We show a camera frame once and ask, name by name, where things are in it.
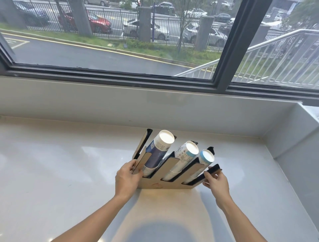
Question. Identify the person's left hand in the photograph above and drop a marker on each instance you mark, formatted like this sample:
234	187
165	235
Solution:
125	180

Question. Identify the person's right hand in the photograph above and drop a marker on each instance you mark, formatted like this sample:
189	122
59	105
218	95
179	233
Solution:
220	190

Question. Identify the person's left thumb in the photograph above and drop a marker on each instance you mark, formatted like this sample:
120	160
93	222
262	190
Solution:
137	175

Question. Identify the person's right thumb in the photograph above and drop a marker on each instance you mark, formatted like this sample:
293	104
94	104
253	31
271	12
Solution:
206	184

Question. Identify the wooden black cup holder rack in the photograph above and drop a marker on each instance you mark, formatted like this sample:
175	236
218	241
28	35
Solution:
172	164

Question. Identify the person's left forearm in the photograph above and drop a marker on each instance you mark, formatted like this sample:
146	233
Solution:
96	219

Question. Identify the person's right forearm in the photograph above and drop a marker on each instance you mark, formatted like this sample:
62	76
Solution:
243	224

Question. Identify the stack of light blue paper cups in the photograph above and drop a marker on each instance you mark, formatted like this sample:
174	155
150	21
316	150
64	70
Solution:
203	159

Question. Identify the stack of dark blue paper cups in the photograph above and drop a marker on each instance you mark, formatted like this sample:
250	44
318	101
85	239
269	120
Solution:
157	154

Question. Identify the stack of white printed paper cups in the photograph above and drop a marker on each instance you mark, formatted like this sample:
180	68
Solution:
183	155

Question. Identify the white car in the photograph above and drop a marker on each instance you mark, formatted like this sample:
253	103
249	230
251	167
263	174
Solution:
159	31

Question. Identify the silver car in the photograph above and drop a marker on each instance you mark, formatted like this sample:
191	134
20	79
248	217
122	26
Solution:
216	37

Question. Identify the silver stair railing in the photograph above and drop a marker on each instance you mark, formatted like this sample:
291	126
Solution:
271	49

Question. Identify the grey concrete pillar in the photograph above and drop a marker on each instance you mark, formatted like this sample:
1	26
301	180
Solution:
204	33
80	17
145	25

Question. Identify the thin young tree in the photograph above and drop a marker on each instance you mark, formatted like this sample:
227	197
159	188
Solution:
183	30

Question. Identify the black metal fence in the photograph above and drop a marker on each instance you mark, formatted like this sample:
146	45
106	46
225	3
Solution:
114	23

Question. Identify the red car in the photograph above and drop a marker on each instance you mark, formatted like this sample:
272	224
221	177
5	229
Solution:
98	23

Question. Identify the dark grey car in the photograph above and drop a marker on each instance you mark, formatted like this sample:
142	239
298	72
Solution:
32	12

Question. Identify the dark window frame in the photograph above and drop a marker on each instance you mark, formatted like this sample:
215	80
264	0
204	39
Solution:
149	79

